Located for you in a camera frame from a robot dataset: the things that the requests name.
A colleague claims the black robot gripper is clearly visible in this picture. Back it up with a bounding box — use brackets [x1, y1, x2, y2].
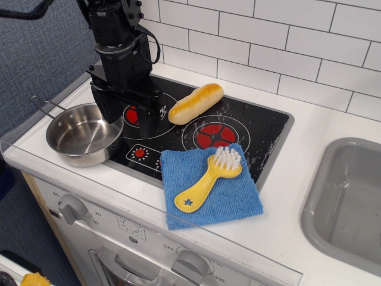
[87, 32, 163, 139]

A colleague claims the yellow toy hotdog bun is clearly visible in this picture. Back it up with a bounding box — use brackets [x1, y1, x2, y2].
[168, 83, 224, 125]

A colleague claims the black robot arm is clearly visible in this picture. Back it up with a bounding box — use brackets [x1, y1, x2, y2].
[78, 1, 163, 139]

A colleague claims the stainless steel pot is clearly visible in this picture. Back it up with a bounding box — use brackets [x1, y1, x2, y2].
[30, 95, 124, 167]

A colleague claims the yellow dish brush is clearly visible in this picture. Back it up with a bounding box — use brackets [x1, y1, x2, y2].
[174, 147, 242, 213]

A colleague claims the grey left oven knob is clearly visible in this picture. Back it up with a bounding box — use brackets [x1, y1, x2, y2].
[58, 194, 88, 225]

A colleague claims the grey oven knob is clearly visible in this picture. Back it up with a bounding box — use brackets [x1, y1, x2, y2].
[171, 250, 210, 285]
[58, 194, 88, 225]

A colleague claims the black toy stovetop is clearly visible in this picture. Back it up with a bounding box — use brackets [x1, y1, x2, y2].
[104, 95, 294, 189]

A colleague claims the blue microfiber cloth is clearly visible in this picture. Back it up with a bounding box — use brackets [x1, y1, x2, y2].
[160, 142, 264, 231]

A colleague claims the white toy oven front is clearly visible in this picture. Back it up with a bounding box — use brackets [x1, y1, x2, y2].
[36, 179, 302, 285]

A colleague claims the grey right oven knob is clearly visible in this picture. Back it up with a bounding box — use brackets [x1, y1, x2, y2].
[171, 250, 210, 285]

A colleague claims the yellow object at corner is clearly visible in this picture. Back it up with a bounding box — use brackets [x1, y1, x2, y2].
[20, 272, 51, 286]

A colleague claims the grey sink basin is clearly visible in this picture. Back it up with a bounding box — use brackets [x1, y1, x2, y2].
[301, 138, 380, 276]

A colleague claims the black cable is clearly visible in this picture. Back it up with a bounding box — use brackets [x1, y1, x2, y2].
[135, 25, 161, 65]

